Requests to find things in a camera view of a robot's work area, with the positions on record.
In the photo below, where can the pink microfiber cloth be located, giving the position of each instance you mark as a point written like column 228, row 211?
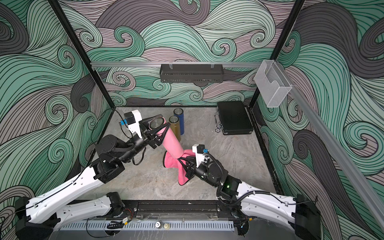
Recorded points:
column 169, row 162

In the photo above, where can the black wall shelf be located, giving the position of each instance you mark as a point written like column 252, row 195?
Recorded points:
column 194, row 73

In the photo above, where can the blue thermos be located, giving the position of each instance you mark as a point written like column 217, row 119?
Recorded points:
column 180, row 114

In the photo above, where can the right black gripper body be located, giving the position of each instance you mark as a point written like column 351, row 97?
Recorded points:
column 193, row 171

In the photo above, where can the pink thermos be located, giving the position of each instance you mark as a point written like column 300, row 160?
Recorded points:
column 167, row 136

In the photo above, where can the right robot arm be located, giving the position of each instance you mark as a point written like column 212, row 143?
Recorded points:
column 298, row 214

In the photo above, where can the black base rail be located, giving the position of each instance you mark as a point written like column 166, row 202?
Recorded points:
column 180, row 207

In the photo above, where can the white slotted cable duct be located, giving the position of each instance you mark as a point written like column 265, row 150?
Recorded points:
column 153, row 226

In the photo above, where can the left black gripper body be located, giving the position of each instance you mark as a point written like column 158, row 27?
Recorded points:
column 145, row 139

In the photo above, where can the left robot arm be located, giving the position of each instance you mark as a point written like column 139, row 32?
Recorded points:
column 40, row 216

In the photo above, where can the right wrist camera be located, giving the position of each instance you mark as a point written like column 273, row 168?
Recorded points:
column 200, row 151

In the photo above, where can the metal rings on case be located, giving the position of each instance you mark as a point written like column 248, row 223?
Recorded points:
column 218, row 124

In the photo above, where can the black case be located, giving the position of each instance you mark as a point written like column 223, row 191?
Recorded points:
column 234, row 118

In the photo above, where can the gold thermos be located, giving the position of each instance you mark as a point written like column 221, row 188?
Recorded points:
column 175, row 126

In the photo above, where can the clear plastic wall holder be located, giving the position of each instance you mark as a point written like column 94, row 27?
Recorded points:
column 272, row 82

